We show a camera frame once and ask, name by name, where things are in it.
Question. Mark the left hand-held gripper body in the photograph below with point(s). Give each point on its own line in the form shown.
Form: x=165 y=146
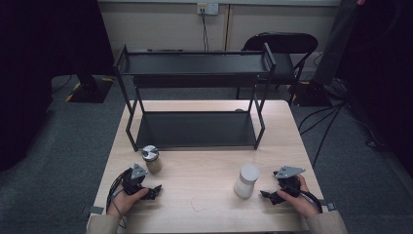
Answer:
x=131 y=185

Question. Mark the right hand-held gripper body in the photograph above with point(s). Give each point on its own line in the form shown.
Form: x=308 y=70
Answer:
x=289 y=182

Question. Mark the white canister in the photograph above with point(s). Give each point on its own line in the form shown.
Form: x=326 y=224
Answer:
x=245 y=183

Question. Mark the glass jar with silver lid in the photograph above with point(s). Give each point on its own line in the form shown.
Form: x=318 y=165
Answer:
x=152 y=161

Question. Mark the black metal shelf rack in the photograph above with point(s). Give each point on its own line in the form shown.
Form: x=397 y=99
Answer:
x=195 y=130

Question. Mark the person's left hand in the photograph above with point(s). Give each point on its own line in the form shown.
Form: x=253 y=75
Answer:
x=125 y=203

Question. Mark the person's right hand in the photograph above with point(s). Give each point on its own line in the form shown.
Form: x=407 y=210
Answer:
x=300 y=203

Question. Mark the grey table clamp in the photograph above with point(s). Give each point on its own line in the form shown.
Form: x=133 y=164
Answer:
x=95 y=210
x=329 y=206

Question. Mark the black stand base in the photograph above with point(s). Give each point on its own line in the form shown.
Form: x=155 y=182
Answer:
x=311 y=96

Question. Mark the black stand with striped base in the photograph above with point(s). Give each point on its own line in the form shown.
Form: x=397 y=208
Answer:
x=89 y=91

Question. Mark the black folding chair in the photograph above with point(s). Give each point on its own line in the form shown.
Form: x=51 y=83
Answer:
x=285 y=61

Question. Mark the dark curtain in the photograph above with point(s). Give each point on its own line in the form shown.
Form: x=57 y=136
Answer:
x=39 y=65
x=383 y=65

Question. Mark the white wall socket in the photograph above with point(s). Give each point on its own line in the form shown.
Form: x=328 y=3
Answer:
x=207 y=8

